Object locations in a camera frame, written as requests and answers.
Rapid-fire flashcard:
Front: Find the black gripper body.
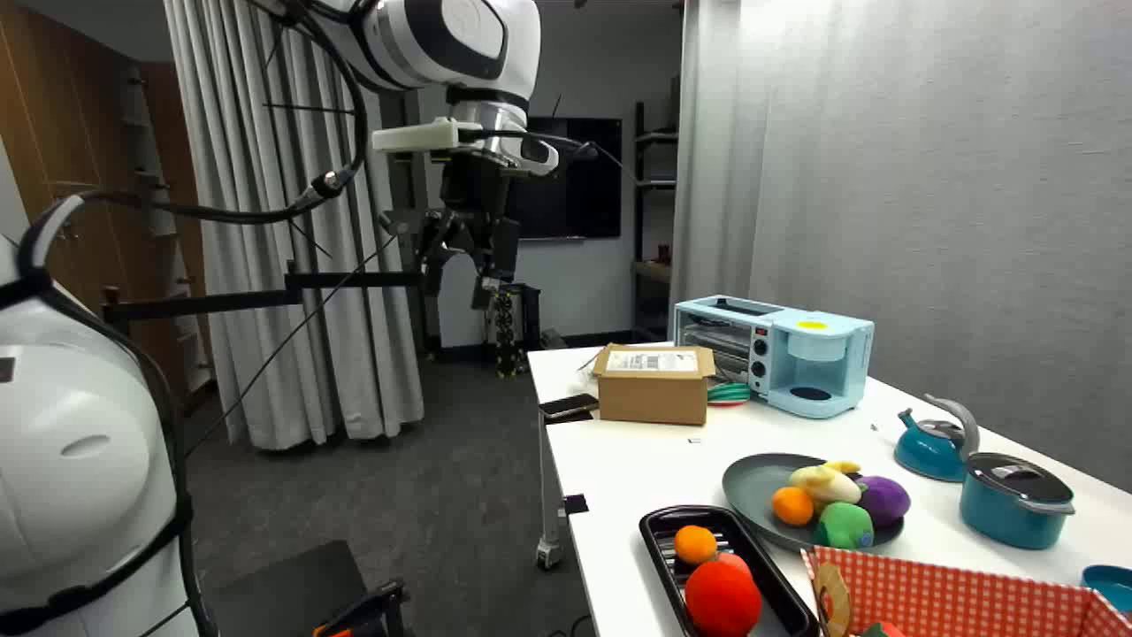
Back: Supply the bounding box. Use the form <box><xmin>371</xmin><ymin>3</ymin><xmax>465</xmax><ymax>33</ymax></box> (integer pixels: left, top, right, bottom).
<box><xmin>441</xmin><ymin>148</ymin><xmax>524</xmax><ymax>283</ymax></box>

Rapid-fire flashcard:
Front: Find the yellow banana plush toy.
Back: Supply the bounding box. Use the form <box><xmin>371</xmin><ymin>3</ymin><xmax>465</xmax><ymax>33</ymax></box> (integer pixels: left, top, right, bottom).
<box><xmin>785</xmin><ymin>456</ymin><xmax>867</xmax><ymax>505</ymax></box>

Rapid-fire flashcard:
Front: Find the green flat toy item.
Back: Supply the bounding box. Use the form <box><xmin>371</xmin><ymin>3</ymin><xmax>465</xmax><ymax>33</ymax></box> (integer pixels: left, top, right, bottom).
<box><xmin>703</xmin><ymin>378</ymin><xmax>756</xmax><ymax>410</ymax></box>

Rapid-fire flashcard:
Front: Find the light blue toy oven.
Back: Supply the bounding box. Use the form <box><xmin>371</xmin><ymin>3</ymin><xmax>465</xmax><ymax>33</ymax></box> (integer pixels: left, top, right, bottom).
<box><xmin>670</xmin><ymin>291</ymin><xmax>877</xmax><ymax>422</ymax></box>

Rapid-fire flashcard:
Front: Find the orange plush ball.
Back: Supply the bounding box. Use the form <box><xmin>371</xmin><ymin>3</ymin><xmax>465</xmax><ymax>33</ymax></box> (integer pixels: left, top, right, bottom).
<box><xmin>768</xmin><ymin>485</ymin><xmax>822</xmax><ymax>529</ymax></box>

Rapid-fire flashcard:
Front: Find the red plush tomato toy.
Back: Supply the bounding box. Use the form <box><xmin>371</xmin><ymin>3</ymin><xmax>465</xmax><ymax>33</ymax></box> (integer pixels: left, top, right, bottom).
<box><xmin>683</xmin><ymin>551</ymin><xmax>768</xmax><ymax>637</ymax></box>

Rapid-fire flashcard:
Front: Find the purple plush eggplant toy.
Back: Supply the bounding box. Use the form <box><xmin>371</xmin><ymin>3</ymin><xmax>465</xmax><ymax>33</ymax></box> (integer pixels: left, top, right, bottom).
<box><xmin>857</xmin><ymin>473</ymin><xmax>913</xmax><ymax>529</ymax></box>

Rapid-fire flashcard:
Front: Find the teal toy kettle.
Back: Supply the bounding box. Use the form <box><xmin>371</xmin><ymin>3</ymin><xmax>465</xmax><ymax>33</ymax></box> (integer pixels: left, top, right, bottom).
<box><xmin>891</xmin><ymin>390</ymin><xmax>983</xmax><ymax>485</ymax></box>

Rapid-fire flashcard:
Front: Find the teal toy pot with lid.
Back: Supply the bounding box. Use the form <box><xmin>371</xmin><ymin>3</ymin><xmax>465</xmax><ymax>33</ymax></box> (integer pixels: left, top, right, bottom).
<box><xmin>954</xmin><ymin>449</ymin><xmax>1078</xmax><ymax>551</ymax></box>

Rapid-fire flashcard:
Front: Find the teal toy frying pan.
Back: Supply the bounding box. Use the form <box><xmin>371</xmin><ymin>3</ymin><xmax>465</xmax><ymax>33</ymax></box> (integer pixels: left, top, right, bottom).
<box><xmin>1078</xmin><ymin>561</ymin><xmax>1132</xmax><ymax>618</ymax></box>

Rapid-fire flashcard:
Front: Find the small black tripod stand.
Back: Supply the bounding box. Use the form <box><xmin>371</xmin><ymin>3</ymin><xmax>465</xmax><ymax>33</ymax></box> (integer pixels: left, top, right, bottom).
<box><xmin>485</xmin><ymin>309</ymin><xmax>531</xmax><ymax>381</ymax></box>

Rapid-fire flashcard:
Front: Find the black flat device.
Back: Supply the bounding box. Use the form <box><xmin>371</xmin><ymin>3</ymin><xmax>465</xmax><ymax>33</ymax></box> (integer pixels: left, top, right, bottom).
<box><xmin>538</xmin><ymin>391</ymin><xmax>602</xmax><ymax>423</ymax></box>

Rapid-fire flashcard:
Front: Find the dark storage shelf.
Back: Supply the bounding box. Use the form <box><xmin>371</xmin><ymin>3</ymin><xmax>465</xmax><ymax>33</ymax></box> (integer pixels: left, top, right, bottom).
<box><xmin>629</xmin><ymin>98</ymin><xmax>683</xmax><ymax>340</ymax></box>

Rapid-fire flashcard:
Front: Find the brown cardboard box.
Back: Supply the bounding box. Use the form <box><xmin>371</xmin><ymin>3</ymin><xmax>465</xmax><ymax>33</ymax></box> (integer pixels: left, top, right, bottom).
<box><xmin>592</xmin><ymin>340</ymin><xmax>719</xmax><ymax>429</ymax></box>

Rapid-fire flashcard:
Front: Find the light grey pleated curtain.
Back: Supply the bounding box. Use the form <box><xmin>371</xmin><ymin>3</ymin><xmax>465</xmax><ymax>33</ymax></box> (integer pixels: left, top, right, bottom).
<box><xmin>163</xmin><ymin>0</ymin><xmax>429</xmax><ymax>452</ymax></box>

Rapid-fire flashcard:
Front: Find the white table leg with caster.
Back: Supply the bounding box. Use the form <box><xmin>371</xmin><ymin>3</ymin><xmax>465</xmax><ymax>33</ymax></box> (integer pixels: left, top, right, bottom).
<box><xmin>536</xmin><ymin>422</ymin><xmax>572</xmax><ymax>575</ymax></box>

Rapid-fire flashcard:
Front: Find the black horizontal boom pole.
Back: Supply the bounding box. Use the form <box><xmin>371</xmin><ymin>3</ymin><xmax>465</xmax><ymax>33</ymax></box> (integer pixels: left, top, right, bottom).
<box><xmin>104</xmin><ymin>266</ymin><xmax>429</xmax><ymax>330</ymax></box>

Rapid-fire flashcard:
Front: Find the black rectangular plastic tray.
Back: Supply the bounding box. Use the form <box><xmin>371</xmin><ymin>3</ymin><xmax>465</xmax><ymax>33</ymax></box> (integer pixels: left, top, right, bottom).
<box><xmin>637</xmin><ymin>502</ymin><xmax>826</xmax><ymax>637</ymax></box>

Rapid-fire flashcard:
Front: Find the dark grey round plate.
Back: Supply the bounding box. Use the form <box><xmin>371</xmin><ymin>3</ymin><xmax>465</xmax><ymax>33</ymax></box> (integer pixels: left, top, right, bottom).
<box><xmin>719</xmin><ymin>449</ymin><xmax>913</xmax><ymax>554</ymax></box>

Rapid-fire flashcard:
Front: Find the black floor case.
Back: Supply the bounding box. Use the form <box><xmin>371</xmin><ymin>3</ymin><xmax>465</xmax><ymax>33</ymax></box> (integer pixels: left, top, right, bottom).
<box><xmin>207</xmin><ymin>537</ymin><xmax>411</xmax><ymax>637</ymax></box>

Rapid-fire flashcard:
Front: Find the brown wooden door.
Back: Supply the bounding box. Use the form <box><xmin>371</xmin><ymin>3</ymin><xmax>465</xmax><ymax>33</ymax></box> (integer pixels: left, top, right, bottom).
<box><xmin>0</xmin><ymin>9</ymin><xmax>212</xmax><ymax>399</ymax></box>

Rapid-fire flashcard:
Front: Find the black wall monitor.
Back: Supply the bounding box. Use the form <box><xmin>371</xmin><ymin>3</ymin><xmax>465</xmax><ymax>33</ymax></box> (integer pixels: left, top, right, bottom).
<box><xmin>508</xmin><ymin>113</ymin><xmax>627</xmax><ymax>245</ymax></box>

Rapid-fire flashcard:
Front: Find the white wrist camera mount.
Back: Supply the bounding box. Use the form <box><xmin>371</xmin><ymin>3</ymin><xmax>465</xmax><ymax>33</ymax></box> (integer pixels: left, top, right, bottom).
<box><xmin>370</xmin><ymin>118</ymin><xmax>467</xmax><ymax>154</ymax></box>

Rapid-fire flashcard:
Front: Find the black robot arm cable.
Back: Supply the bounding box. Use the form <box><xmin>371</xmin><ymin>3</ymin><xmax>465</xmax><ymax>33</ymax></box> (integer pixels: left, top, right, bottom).
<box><xmin>15</xmin><ymin>0</ymin><xmax>371</xmax><ymax>295</ymax></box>

